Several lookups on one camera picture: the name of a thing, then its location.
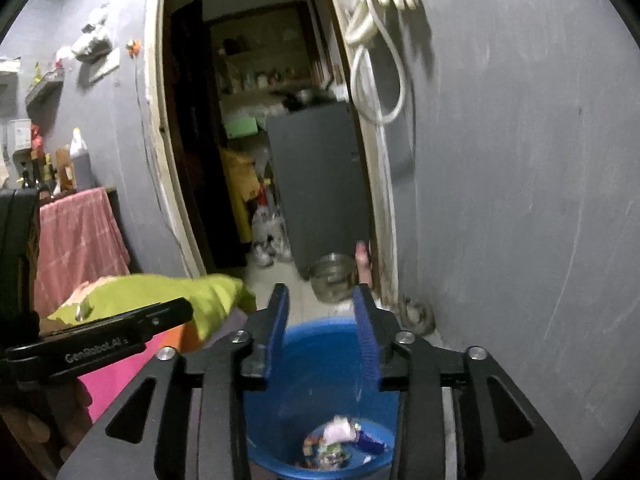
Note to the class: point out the person's left hand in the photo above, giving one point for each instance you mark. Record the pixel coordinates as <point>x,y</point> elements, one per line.
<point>70,410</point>

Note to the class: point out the green box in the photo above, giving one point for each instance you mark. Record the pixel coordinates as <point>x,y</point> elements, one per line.
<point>242,126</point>

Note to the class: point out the pink checked cloth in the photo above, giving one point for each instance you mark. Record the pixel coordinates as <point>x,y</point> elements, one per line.
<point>80,240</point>

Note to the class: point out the red hanging bag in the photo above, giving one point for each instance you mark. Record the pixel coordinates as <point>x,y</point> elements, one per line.
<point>36,140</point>

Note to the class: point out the wooden door frame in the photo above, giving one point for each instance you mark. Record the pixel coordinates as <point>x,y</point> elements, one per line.
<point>385,210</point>

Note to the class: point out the blue plastic bucket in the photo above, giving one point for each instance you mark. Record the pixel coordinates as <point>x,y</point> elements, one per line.
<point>320,360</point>

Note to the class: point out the clear plastic bags on floor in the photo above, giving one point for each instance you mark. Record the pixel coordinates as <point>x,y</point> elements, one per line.
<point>270,240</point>

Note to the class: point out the dark sauce bottle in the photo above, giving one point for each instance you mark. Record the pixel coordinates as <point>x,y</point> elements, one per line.
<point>42,172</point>

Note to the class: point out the dark grey cabinet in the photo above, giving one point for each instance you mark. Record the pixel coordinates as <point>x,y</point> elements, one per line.
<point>320,185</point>

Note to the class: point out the grey wall shelf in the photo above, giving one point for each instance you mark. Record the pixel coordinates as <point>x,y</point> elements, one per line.
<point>44,91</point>

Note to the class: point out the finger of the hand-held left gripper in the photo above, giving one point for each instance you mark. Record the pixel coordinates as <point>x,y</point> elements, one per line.
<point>145,317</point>

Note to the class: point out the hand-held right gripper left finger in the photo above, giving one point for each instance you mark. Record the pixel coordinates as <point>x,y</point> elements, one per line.
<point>277,332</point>

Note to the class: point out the wooden storage shelves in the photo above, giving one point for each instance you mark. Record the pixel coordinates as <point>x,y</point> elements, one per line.
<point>270,50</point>

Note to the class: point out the bundle of white plastic bags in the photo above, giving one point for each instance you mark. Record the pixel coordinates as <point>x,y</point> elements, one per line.
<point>91,40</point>

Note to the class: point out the yellow bag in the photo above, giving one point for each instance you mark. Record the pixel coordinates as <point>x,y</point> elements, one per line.
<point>237,180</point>

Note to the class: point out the blue wrapper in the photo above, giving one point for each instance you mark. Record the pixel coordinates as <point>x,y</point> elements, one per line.
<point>370,442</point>

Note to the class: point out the grey plastic wall basket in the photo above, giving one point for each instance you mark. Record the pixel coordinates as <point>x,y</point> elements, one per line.
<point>20,135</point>

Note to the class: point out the brown pyramid carton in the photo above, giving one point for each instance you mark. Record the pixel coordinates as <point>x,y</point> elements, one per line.
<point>64,172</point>

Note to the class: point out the steel bowl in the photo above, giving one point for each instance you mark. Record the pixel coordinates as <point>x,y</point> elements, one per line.
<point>330,280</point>

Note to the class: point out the red wrapper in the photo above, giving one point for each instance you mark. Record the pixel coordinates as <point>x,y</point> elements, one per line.
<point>325,452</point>

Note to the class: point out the large cooking oil jug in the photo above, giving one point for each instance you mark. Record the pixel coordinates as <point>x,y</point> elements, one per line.
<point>82,162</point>

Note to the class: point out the white paper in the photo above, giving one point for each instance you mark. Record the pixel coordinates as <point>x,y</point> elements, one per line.
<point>341,427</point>

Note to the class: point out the orange wall hook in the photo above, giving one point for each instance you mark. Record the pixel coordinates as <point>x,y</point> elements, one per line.
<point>132,48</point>

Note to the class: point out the white wall switch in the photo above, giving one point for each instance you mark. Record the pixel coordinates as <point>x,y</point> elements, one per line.
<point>107,65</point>

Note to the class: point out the black wok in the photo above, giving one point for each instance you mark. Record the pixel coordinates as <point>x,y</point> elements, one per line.
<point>300,97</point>

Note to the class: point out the colourful patchwork blanket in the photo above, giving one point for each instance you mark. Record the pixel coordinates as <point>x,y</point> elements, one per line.
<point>200,300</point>

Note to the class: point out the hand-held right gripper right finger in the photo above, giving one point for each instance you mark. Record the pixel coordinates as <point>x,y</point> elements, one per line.
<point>367,340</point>

